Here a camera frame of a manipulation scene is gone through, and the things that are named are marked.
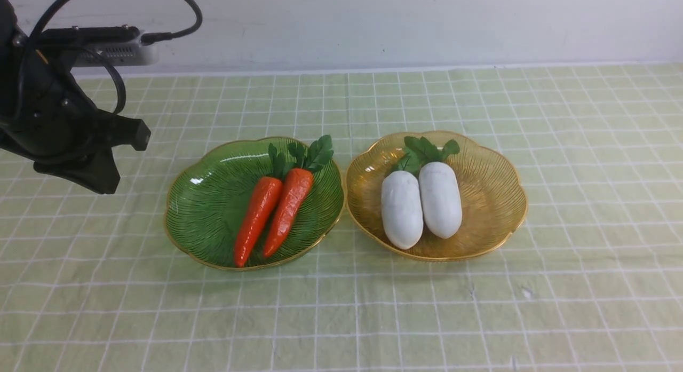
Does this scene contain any white toy radish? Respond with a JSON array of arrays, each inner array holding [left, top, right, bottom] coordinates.
[[381, 148, 424, 250], [403, 136, 463, 239]]

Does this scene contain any orange toy carrot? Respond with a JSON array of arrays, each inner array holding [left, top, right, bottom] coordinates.
[[263, 134, 334, 258], [233, 143, 288, 267]]

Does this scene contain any green checked tablecloth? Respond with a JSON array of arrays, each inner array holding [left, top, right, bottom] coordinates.
[[1, 64, 682, 371]]

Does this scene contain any amber ribbed plastic plate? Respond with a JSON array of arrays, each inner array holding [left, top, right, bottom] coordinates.
[[345, 130, 528, 262]]

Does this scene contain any black camera cable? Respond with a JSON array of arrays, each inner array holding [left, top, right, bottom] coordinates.
[[16, 0, 203, 115]]

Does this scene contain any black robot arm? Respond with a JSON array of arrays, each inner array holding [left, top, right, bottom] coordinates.
[[2, 0, 151, 194]]

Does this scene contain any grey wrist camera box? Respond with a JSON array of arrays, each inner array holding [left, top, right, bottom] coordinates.
[[37, 25, 160, 67]]

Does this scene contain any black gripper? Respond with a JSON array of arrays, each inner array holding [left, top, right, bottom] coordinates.
[[2, 44, 151, 194]]

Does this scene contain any green ribbed plastic plate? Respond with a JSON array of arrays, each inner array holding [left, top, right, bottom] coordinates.
[[164, 137, 345, 271]]

